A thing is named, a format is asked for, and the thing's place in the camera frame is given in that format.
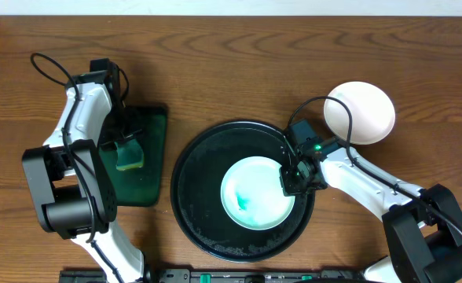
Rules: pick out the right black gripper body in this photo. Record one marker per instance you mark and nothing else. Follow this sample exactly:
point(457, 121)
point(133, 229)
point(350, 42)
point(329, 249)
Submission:
point(295, 181)

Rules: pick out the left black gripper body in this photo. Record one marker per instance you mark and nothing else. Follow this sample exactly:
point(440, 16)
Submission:
point(125, 136)

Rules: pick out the green scrubbing sponge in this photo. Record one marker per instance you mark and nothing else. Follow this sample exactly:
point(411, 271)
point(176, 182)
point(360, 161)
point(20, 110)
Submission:
point(130, 155)

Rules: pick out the light green plate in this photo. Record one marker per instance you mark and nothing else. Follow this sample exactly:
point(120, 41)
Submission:
point(252, 195)

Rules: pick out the white plate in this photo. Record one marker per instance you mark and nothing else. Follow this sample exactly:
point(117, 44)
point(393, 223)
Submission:
point(373, 113)

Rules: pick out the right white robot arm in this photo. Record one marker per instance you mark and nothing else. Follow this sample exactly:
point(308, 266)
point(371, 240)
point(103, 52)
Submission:
point(423, 227)

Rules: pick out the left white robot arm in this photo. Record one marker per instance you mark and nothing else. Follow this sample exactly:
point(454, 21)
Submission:
point(71, 190)

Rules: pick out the rectangular dark green tray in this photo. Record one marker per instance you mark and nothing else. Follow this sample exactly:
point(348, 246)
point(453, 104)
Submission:
point(140, 187)

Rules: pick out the round black tray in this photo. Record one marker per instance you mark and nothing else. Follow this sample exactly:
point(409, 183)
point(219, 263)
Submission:
point(195, 192)

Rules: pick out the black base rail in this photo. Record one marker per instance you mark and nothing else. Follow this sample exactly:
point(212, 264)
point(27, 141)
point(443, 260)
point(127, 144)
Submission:
point(188, 276)

